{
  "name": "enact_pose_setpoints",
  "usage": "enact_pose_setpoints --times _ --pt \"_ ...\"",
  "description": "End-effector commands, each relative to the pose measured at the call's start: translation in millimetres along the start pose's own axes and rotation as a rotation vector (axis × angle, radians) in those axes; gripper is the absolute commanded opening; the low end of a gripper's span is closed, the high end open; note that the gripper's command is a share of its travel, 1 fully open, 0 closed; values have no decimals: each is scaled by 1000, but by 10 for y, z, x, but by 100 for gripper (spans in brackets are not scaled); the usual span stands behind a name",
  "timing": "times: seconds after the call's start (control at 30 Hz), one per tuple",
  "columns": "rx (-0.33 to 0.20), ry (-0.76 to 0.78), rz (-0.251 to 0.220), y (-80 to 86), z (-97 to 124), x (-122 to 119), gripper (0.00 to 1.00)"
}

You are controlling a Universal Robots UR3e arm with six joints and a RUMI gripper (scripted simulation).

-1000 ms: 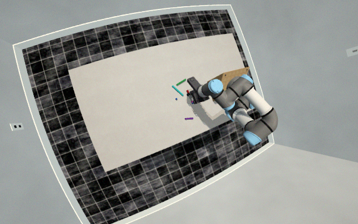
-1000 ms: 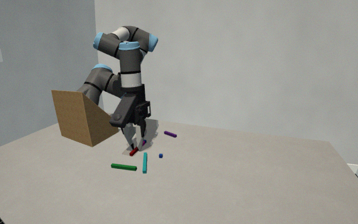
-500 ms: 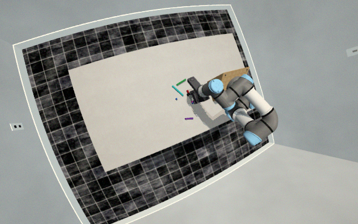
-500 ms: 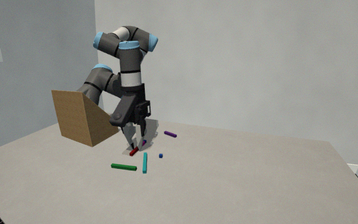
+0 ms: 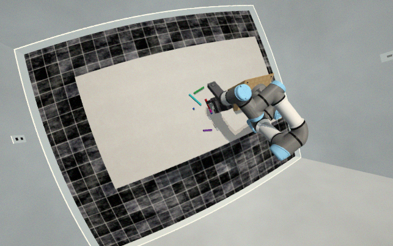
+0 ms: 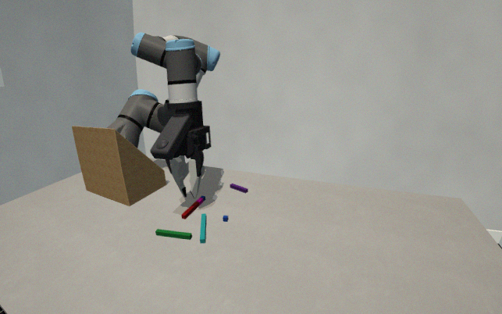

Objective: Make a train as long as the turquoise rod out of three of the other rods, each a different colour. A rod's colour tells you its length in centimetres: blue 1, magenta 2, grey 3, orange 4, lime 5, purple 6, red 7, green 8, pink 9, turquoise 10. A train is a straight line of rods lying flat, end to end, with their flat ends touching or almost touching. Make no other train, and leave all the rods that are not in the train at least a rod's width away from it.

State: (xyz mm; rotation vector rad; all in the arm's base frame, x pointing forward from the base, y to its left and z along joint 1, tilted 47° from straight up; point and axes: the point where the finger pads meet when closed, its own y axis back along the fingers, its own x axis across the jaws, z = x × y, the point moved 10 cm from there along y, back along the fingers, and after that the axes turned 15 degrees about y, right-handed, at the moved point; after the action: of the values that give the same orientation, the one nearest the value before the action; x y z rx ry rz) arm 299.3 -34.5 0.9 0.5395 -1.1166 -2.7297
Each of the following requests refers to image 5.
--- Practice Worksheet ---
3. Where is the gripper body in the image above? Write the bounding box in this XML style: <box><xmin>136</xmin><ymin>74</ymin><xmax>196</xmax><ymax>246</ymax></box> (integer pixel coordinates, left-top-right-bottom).
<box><xmin>211</xmin><ymin>92</ymin><xmax>234</xmax><ymax>113</ymax></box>

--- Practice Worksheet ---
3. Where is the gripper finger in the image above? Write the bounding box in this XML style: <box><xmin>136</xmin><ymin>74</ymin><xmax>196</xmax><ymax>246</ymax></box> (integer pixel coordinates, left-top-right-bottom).
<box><xmin>206</xmin><ymin>99</ymin><xmax>214</xmax><ymax>110</ymax></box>

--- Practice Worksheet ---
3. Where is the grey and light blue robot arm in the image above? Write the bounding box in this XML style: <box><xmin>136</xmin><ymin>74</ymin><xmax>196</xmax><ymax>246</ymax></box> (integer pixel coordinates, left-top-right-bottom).
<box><xmin>207</xmin><ymin>80</ymin><xmax>309</xmax><ymax>160</ymax></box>

